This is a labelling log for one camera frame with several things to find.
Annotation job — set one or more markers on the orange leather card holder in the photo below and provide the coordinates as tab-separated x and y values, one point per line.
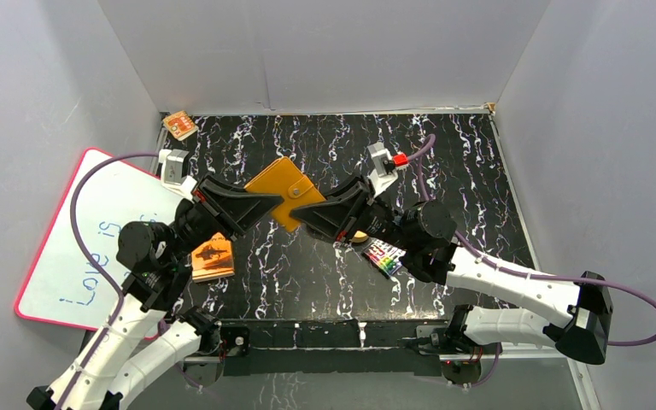
282	177

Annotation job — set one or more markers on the yellow oval tray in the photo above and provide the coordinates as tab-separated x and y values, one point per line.
358	238

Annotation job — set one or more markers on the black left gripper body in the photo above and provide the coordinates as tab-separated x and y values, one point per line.
208	205

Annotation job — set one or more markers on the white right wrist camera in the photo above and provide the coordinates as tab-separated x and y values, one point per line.
386	167

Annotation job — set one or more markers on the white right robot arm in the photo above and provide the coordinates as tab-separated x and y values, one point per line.
572	315

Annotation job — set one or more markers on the pink framed whiteboard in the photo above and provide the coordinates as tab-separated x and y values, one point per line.
61	287

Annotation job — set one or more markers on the pack of coloured markers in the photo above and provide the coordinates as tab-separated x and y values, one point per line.
384	257

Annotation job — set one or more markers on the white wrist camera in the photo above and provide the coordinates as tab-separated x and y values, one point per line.
386	167
174	175

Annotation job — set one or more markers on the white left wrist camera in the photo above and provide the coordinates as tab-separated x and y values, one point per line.
174	175

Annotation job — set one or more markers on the small orange card box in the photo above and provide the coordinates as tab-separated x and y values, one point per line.
180	125

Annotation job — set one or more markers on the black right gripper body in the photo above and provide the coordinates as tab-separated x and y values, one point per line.
376	220

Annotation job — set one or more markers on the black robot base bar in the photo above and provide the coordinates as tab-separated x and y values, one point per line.
421	347

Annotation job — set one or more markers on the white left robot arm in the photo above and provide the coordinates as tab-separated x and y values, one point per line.
110	372

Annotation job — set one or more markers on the orange Huckleberry Finn book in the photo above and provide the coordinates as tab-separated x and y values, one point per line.
212	260

